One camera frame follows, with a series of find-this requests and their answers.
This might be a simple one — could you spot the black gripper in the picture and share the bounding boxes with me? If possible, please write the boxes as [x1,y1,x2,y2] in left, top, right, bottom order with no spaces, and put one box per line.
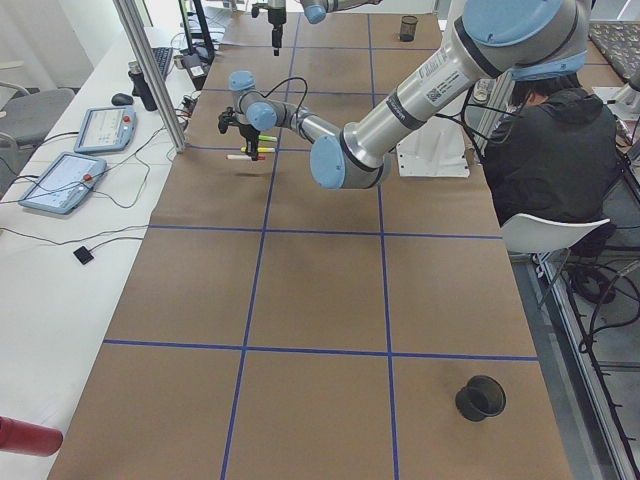
[238,124,260,161]
[271,24,282,56]

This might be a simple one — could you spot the red and white marker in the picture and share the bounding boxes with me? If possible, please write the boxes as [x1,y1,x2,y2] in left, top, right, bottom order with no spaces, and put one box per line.
[226,154,266,161]

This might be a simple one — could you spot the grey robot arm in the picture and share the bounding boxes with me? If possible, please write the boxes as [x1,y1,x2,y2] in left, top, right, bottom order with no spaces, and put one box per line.
[218,0,591,189]
[250,0,379,56]

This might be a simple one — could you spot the yellow highlighter pen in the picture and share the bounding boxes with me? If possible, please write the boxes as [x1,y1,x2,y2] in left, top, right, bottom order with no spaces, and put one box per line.
[240,147,276,153]

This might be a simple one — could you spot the black keyboard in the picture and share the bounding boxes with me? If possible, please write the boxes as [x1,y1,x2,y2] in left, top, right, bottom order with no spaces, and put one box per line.
[151,46,174,79]

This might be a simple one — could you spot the black drinking bottle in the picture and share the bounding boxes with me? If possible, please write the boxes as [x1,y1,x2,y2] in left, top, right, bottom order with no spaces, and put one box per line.
[128,61,158,111]

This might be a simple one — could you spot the far black mesh pen cup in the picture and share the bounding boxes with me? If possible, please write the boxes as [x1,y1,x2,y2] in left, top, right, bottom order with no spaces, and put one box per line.
[399,15,418,42]

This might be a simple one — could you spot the black mesh pen cup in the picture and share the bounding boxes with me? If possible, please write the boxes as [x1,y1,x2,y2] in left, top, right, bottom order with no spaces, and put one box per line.
[399,15,418,42]
[455,375,507,422]

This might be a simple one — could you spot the black computer mouse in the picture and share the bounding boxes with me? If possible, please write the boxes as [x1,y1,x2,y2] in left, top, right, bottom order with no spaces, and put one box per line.
[111,93,134,106]

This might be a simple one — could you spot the blue teach pendant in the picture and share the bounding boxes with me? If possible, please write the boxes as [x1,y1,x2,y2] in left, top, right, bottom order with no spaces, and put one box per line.
[18,152,107,215]
[74,105,137,154]

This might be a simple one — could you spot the small black sensor puck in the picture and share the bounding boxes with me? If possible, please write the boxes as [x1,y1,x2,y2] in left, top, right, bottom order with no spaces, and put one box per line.
[73,246,94,265]

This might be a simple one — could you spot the grey office chair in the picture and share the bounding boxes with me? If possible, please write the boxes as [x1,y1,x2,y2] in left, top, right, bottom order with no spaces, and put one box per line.
[1,82,75,148]

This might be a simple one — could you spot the white plastic chair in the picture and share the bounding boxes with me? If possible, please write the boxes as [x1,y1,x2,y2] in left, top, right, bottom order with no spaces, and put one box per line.
[499,212,614,309]

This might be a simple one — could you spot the person in black jacket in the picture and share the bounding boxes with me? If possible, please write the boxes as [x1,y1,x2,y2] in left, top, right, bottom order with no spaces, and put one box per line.
[479,74,624,261]

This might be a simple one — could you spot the near black mesh pen cup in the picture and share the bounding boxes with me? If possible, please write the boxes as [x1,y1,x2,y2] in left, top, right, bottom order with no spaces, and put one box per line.
[455,375,507,422]

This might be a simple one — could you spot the red bottle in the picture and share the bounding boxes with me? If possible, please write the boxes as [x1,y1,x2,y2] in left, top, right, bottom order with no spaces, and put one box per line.
[1,417,63,457]

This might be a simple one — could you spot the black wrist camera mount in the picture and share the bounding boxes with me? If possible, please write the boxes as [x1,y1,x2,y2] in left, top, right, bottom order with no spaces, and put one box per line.
[218,107,236,134]

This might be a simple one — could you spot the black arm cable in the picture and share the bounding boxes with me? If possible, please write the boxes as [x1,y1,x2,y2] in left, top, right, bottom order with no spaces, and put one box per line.
[259,76,309,121]

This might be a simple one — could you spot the grey aluminium frame post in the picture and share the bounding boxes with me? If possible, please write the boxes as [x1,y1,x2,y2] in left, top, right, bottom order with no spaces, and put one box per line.
[113,0,186,153]

